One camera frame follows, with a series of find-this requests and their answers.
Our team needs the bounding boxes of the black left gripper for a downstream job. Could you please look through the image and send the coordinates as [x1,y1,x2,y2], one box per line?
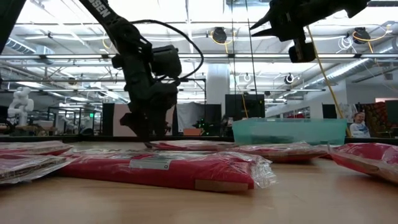
[120,52,178,143]

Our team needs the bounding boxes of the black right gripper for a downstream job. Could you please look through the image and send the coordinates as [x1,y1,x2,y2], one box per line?
[249,0,315,43]

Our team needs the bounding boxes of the red Orville popcorn bag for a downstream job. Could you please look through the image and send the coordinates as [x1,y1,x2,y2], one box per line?
[0,140,75,156]
[226,142,331,163]
[58,149,277,193]
[0,154,77,186]
[326,142,398,185]
[144,139,239,152]

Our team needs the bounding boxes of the grey hanging sheet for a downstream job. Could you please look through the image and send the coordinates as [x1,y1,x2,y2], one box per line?
[176,101,208,133]

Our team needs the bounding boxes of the narrow black room panel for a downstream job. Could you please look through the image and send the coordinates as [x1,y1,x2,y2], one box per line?
[101,102,115,137]

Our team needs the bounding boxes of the teal plastic basket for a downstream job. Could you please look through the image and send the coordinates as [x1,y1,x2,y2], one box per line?
[231,117,348,146]

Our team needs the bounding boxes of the person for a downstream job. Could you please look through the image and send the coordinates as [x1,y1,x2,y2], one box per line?
[348,111,371,139]

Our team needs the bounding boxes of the red patterned cloth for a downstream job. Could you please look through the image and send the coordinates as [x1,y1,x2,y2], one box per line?
[362,101,389,131]

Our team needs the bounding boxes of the black hanging cable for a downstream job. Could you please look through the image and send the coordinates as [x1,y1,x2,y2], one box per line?
[244,0,259,100]

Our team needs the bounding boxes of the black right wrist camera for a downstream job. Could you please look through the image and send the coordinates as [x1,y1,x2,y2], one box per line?
[288,39,317,63]

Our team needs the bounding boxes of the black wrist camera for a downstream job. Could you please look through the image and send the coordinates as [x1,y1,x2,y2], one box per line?
[288,39,317,63]
[150,45,183,79]

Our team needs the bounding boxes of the black aluminium table frame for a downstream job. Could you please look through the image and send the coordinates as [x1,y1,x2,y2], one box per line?
[0,134,398,144]

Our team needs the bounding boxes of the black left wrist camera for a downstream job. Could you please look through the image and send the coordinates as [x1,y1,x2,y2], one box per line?
[150,45,183,79]

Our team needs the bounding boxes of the black workstation frame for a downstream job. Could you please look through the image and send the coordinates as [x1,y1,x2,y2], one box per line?
[46,105,103,136]

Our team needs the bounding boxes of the yellow hanging cable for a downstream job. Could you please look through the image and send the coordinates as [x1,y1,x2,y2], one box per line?
[304,24,353,138]

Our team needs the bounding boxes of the black left wrist camera cable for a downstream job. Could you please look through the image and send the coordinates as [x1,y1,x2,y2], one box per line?
[129,19,205,82]

